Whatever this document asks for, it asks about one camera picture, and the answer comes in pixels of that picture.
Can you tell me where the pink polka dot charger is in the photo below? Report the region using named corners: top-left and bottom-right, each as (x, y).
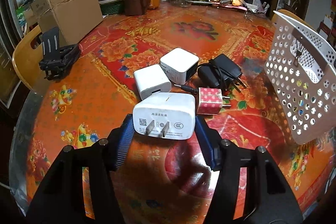
top-left (196, 88), bottom-right (231, 115)

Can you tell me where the large white plug charger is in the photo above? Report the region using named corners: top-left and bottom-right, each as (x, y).
top-left (133, 92), bottom-right (196, 140)

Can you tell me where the white perforated plastic basket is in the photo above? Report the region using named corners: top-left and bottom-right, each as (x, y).
top-left (264, 11), bottom-right (335, 144)

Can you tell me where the black power adapter with cable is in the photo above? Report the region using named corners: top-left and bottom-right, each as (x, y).
top-left (173, 53), bottom-right (248, 94)

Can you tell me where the white usb charger block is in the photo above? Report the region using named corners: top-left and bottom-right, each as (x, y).
top-left (134, 64), bottom-right (171, 100)

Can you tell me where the white cube charger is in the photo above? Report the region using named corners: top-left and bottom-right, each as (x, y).
top-left (159, 48), bottom-right (199, 85)

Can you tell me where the black phone stand holder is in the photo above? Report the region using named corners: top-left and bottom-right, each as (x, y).
top-left (39, 27), bottom-right (81, 81)

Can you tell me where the wooden chair left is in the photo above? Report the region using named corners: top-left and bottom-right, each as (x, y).
top-left (12, 25), bottom-right (43, 90)

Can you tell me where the wooden chair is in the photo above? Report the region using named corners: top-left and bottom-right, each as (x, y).
top-left (12, 25), bottom-right (43, 90)
top-left (271, 9), bottom-right (315, 30)

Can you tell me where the red patterned tablecloth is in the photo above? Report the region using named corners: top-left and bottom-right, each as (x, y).
top-left (26, 5), bottom-right (334, 223)

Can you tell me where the wooden chair right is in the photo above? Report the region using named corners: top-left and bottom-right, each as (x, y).
top-left (271, 9), bottom-right (315, 30)

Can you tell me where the cardboard box on table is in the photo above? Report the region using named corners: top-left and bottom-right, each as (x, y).
top-left (31, 0), bottom-right (103, 46)

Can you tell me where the brown ceramic pitcher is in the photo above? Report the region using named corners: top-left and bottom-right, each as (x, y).
top-left (123, 0), bottom-right (150, 16)

